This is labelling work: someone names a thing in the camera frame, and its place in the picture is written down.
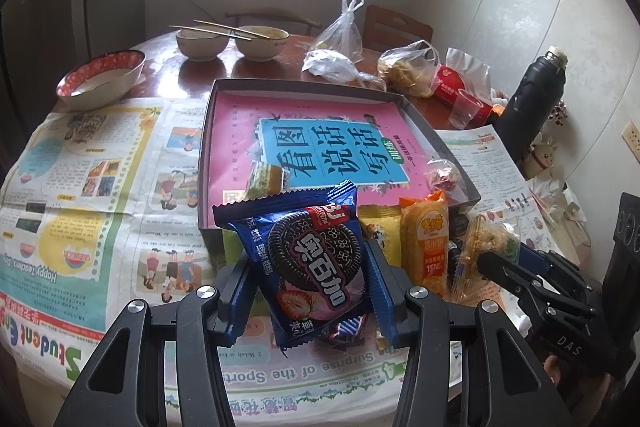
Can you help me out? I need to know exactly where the red package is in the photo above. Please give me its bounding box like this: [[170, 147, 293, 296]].
[[432, 63, 493, 124]]

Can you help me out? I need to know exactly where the orange bread packet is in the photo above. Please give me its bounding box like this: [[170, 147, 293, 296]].
[[398, 190, 451, 298]]

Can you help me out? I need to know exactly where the colourful printed newspaper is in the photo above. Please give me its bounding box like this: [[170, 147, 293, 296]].
[[0, 99, 466, 418]]

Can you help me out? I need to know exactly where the white animal figurine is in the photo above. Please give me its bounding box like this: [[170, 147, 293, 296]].
[[522, 134, 558, 180]]

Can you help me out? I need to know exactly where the crumpled white tissue paper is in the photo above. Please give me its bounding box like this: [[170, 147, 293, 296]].
[[525, 172, 606, 268]]

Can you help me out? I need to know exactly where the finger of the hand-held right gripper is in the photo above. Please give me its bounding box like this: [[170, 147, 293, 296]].
[[475, 249, 551, 308], [517, 243, 597, 294]]

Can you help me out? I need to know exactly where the clear wrapped red candy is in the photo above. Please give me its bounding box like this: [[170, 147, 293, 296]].
[[425, 157, 463, 194]]

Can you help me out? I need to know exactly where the dark cardboard box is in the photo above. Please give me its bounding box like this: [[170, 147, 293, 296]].
[[196, 78, 482, 253]]

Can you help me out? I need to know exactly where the pink and blue book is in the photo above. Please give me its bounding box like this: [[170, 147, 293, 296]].
[[212, 89, 436, 233]]

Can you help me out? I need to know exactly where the yellow gold snack packet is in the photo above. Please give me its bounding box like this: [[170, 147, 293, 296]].
[[357, 204, 403, 268]]

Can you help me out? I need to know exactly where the blue cookie packet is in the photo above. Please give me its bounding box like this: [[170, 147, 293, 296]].
[[212, 181, 376, 350]]

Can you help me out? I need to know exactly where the chocolate bar packet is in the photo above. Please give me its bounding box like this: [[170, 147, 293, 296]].
[[310, 314, 373, 348]]

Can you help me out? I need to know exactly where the tied clear plastic bag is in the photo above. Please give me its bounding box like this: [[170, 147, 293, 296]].
[[312, 0, 366, 65]]

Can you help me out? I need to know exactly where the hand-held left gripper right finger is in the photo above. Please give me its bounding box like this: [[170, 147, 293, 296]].
[[362, 239, 586, 427]]

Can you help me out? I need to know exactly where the clear cracker packet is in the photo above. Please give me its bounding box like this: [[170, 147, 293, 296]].
[[452, 214, 521, 303]]

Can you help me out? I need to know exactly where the person's right hand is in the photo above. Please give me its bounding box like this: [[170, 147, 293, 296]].
[[542, 354, 613, 408]]

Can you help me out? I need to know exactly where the crumpled white plastic bag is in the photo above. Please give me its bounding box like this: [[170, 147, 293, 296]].
[[301, 48, 386, 90]]

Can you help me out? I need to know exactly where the red patterned bowl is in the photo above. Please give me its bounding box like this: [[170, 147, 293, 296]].
[[56, 49, 147, 110]]

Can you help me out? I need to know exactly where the clear plastic cup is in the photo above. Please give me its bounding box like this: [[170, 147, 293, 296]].
[[448, 89, 483, 130]]

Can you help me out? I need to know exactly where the wall socket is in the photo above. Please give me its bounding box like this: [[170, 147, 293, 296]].
[[621, 119, 640, 155]]

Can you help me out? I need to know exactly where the black thermos bottle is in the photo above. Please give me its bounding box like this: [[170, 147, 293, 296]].
[[495, 47, 568, 165]]

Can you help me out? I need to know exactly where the white printed newspaper sheet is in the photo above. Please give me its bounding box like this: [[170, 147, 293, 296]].
[[435, 124, 551, 303]]

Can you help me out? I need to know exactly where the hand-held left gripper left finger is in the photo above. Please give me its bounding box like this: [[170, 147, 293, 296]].
[[52, 257, 257, 427]]

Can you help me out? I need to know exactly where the plastic bag of yellow food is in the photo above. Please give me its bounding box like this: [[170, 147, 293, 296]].
[[377, 41, 441, 98]]

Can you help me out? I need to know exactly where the wooden chair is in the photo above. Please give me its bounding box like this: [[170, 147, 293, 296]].
[[362, 5, 433, 52]]

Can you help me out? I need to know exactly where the small green candy pack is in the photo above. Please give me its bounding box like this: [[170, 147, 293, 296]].
[[245, 161, 292, 200]]

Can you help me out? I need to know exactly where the beige bowl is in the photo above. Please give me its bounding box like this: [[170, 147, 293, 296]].
[[176, 27, 228, 62], [235, 26, 290, 62]]

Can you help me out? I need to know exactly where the chopstick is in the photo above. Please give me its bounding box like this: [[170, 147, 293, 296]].
[[194, 20, 271, 40], [169, 25, 256, 42]]

